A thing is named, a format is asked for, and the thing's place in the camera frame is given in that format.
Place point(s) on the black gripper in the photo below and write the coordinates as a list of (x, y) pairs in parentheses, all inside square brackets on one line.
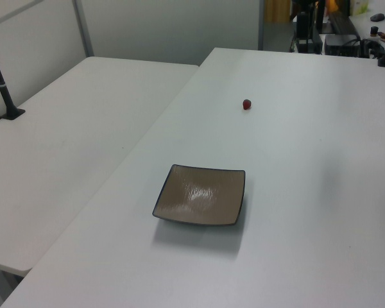
[(302, 22)]

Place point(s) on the red strawberry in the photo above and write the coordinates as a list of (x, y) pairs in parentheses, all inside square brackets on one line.
[(246, 104)]

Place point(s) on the square brown ceramic plate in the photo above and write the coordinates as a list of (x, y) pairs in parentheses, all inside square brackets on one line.
[(202, 197)]

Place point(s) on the black monitor stand pole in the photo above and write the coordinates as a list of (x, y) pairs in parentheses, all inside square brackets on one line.
[(319, 16)]

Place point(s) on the yellow brown cabinet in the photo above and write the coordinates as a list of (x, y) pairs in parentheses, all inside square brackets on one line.
[(277, 11)]

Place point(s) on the black computer box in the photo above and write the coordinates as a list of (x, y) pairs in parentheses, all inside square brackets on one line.
[(341, 45)]

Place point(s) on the orange object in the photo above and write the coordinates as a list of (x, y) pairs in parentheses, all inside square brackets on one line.
[(331, 5)]

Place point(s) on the long black keyboard bar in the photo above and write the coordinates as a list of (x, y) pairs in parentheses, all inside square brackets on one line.
[(343, 24)]

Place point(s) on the green white box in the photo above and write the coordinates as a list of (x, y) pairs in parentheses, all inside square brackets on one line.
[(360, 7)]

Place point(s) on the small black cylinder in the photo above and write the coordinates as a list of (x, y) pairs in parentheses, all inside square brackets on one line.
[(374, 30)]

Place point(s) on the black computer mouse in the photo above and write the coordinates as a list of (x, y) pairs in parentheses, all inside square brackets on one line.
[(377, 17)]

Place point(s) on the small red brown item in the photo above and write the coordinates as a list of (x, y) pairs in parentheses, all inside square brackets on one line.
[(383, 35)]

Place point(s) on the grey partition frame post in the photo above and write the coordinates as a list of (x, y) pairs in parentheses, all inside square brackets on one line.
[(83, 29)]

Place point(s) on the black camera stand with base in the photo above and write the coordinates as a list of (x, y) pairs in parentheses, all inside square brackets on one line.
[(1, 88)]

